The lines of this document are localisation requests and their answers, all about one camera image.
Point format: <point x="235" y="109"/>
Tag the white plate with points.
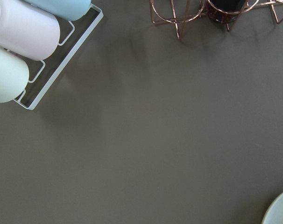
<point x="274" y="213"/>

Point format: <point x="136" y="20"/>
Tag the light blue cup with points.
<point x="70" y="10"/>

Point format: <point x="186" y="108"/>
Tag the dark tea bottle in rack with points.
<point x="224" y="11"/>

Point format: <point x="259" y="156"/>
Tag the pale green cup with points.
<point x="14" y="76"/>

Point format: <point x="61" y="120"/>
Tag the pink cup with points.
<point x="28" y="30"/>

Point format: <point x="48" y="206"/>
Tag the copper wire bottle rack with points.
<point x="180" y="21"/>

